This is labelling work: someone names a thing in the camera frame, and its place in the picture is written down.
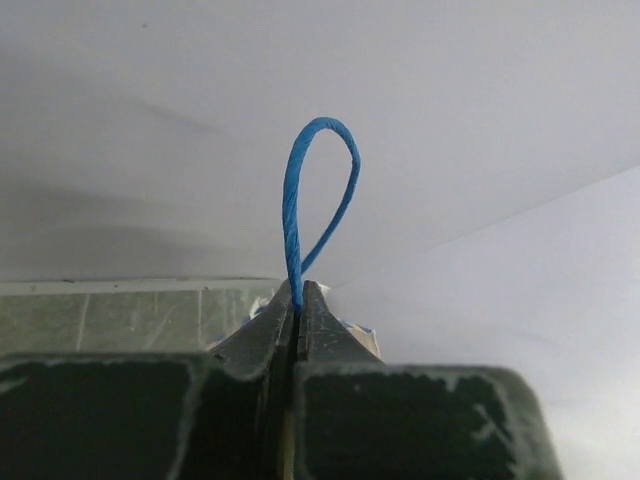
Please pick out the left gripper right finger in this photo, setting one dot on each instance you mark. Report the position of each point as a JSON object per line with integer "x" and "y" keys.
{"x": 356, "y": 417}

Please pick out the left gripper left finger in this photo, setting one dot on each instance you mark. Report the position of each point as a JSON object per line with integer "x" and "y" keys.
{"x": 216, "y": 414}

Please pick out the blue checkered paper bag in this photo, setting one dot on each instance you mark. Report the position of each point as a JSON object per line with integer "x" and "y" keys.
{"x": 248, "y": 236}

